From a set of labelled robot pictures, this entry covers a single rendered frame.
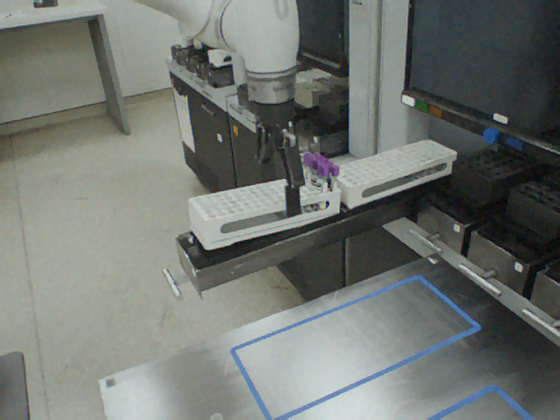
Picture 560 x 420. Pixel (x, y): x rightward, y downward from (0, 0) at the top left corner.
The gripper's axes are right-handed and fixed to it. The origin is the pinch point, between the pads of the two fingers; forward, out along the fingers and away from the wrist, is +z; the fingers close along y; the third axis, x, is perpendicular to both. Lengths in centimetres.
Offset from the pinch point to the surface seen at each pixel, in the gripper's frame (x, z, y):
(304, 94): 37, 1, -54
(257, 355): -20.9, 5.0, 32.2
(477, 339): 7.8, 5.0, 46.0
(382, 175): 23.3, 1.2, 3.1
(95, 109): 1, 82, -350
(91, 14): 8, -1, -280
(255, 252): -9.5, 6.6, 6.8
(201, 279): -20.8, 8.4, 6.8
